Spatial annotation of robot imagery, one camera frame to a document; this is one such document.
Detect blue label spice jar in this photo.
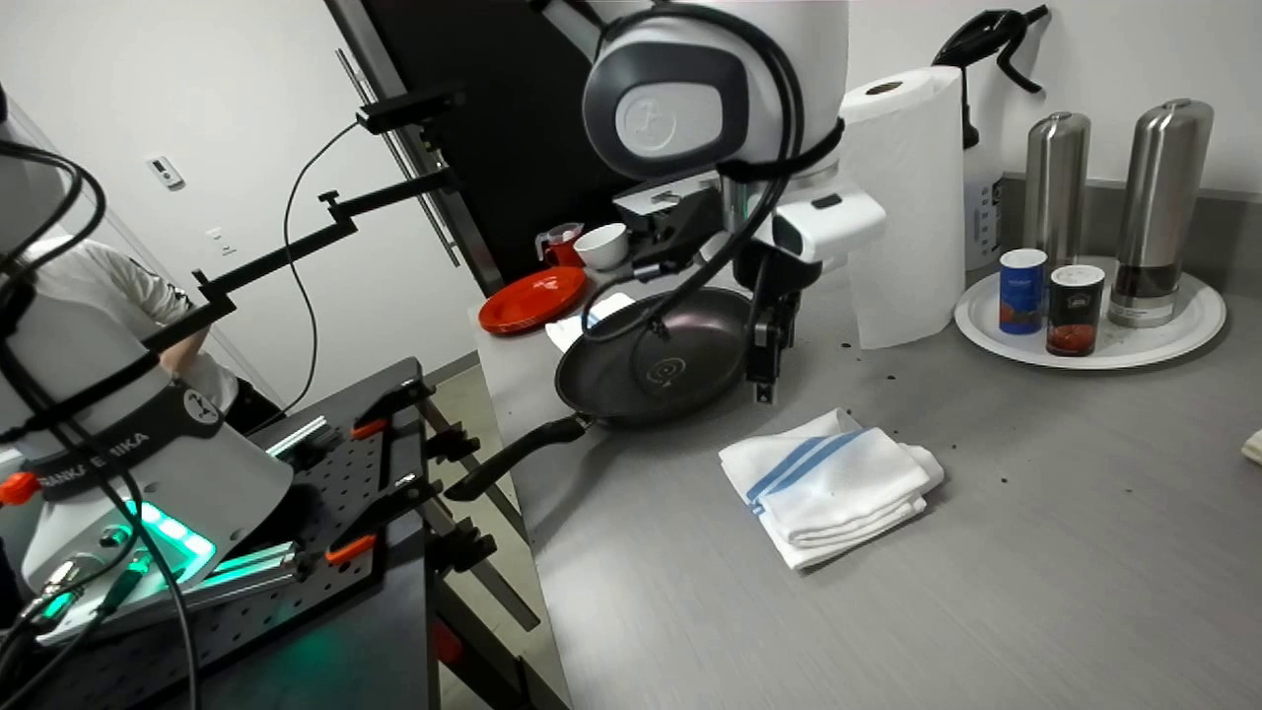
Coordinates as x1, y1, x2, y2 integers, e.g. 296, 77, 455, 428
994, 246, 1052, 341

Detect white bowl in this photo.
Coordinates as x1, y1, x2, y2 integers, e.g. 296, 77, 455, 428
571, 218, 634, 275

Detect black cable bundle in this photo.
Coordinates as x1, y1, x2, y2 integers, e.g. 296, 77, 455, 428
0, 133, 201, 710

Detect thick black gripper cable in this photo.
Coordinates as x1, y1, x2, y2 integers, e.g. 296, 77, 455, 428
571, 5, 845, 400

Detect white towel blue stripes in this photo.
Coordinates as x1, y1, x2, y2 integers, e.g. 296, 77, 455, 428
546, 287, 634, 357
714, 407, 952, 575

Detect tall steel grinder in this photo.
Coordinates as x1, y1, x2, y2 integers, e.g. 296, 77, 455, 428
1103, 97, 1219, 332

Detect black frying pan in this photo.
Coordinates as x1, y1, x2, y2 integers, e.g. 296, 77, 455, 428
442, 285, 764, 505

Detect black stand pole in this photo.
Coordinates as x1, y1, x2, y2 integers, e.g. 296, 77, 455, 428
322, 0, 509, 296

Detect short steel grinder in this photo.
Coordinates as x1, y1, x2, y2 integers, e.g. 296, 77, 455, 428
1023, 112, 1098, 270

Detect red mug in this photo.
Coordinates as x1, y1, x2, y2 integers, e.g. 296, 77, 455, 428
531, 221, 586, 274

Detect white round tray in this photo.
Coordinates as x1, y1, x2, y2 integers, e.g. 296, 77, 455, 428
952, 252, 1229, 377

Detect white paper towel roll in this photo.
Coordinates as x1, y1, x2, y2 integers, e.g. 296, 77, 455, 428
835, 65, 970, 350

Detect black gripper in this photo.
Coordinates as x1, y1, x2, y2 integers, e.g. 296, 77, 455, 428
745, 246, 809, 407

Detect black background board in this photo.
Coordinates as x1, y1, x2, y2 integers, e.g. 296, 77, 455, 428
358, 0, 622, 287

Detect black bar camera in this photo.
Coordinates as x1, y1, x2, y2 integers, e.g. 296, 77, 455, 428
352, 89, 467, 139

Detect white wall outlet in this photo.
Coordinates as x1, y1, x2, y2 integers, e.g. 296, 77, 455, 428
961, 171, 1018, 274

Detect dark label spice jar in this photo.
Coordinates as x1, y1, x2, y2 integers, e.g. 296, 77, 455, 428
1046, 261, 1111, 360

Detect thin black cable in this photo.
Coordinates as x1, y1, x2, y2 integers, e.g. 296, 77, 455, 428
281, 120, 366, 415

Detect black breadboard cart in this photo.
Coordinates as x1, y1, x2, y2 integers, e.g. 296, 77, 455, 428
37, 357, 569, 710

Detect person in white shirt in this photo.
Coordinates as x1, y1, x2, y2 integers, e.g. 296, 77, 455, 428
37, 248, 254, 415

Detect red plate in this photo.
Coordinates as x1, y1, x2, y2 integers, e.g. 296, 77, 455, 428
472, 264, 592, 341

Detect spray bottle black trigger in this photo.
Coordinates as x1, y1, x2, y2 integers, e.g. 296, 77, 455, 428
929, 0, 1058, 150

